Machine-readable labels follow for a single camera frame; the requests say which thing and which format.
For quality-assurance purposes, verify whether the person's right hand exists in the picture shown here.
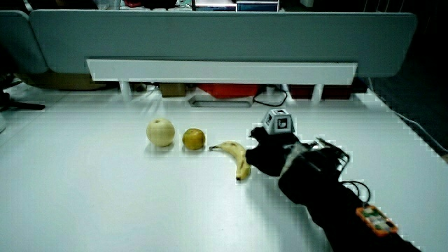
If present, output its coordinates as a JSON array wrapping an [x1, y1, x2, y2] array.
[[245, 108, 309, 178]]

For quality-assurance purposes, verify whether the yellow banana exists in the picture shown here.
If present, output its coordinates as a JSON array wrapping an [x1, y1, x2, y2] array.
[[209, 140, 252, 181]]

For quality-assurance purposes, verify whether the person's right forearm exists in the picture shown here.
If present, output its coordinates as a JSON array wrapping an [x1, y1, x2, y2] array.
[[278, 137, 423, 252]]

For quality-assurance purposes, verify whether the yellow-green orange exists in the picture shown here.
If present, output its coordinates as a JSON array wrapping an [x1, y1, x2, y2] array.
[[181, 127, 207, 151]]

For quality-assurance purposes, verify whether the white desk shelf riser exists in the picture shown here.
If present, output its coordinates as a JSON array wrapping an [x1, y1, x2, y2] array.
[[85, 57, 358, 103]]

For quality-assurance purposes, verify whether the dark red box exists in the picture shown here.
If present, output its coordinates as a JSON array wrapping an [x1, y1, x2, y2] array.
[[287, 83, 352, 101]]

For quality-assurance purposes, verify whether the pale yellow apple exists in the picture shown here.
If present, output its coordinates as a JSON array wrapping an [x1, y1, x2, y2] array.
[[146, 118, 176, 148]]

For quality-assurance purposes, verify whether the small brown box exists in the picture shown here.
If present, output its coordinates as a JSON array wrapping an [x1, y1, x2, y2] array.
[[160, 83, 187, 98]]

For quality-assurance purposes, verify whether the wide grey partition panel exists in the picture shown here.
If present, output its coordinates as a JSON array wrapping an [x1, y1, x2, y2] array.
[[29, 9, 418, 78]]

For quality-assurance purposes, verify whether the orange circuit board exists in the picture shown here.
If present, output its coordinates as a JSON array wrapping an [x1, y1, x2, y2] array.
[[355, 204, 399, 238]]

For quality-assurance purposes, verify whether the brown cardboard box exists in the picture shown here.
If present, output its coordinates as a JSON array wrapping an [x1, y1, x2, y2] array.
[[17, 71, 107, 91]]

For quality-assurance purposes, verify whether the black tripod stand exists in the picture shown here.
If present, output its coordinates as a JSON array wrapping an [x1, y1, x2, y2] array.
[[0, 72, 46, 113]]

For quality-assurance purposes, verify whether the narrow grey partition panel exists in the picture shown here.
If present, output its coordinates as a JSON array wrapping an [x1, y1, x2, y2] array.
[[0, 10, 49, 75]]

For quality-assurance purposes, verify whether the black cable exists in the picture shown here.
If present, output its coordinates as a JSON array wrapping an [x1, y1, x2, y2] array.
[[252, 83, 288, 108]]

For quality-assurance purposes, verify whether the grey flat frame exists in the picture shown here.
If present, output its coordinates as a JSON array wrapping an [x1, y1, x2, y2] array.
[[188, 94, 254, 109]]

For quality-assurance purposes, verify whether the thin white cable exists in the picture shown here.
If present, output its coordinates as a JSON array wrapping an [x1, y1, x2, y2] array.
[[367, 77, 448, 153]]

